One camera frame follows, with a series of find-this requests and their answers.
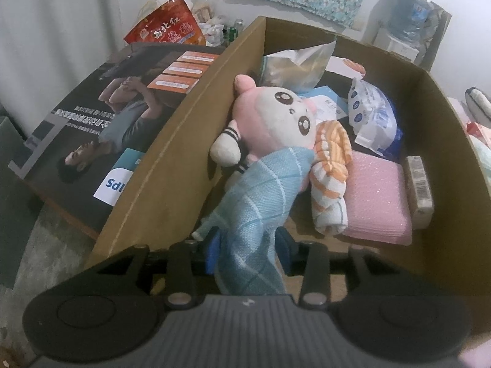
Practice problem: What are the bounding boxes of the red snack bag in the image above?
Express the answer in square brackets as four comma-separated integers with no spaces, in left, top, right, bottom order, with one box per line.
[123,0,208,48]

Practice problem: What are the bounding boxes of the green bottles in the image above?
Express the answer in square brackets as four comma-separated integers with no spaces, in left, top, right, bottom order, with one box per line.
[226,18,245,44]

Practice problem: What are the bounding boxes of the white blue wipes packet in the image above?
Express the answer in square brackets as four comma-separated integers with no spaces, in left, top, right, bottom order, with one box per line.
[347,77,404,159]

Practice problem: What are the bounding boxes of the pink bubble wrap pack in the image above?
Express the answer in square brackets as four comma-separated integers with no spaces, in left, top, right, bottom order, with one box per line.
[341,150,414,245]

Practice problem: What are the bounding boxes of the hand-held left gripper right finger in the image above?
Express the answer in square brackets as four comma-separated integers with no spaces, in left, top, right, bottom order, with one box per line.
[277,227,384,309]

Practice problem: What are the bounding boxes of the dark and white cloth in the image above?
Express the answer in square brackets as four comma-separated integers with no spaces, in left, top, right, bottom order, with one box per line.
[465,87,491,120]

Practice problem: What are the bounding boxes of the white curtain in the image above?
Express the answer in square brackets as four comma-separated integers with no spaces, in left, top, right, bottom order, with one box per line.
[0,0,159,140]

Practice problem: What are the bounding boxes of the small barcode carton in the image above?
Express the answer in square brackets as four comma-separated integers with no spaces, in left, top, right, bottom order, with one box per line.
[406,156,435,231]

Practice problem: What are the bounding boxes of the printed cardboard box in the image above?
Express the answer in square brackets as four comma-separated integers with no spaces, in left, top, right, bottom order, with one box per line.
[8,15,491,338]

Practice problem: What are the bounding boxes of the white and orange packet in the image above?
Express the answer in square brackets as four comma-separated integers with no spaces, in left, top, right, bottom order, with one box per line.
[326,56,367,80]

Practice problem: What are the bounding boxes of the orange striped towel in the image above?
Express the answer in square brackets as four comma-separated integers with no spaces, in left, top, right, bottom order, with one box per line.
[310,120,353,235]

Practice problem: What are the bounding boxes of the pink plush toy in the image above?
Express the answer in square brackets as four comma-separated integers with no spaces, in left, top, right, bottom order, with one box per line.
[209,74,320,192]

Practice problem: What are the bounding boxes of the blue water bottle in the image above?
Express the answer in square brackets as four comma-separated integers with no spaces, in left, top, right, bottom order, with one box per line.
[393,0,433,43]

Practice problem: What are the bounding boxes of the pink packet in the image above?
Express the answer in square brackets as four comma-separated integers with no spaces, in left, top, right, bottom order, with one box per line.
[466,121,491,143]

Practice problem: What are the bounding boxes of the blue checked towel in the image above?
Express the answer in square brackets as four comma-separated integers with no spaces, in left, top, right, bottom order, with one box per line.
[192,148,316,296]

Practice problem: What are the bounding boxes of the clear plastic zip bag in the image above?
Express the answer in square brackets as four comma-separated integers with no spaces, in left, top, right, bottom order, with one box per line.
[263,35,337,94]

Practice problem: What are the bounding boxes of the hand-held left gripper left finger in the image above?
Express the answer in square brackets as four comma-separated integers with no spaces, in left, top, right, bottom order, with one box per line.
[98,230,224,309]

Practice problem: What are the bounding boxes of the white plastic bag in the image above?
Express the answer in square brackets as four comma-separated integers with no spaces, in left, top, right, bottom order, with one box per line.
[191,2,228,47]

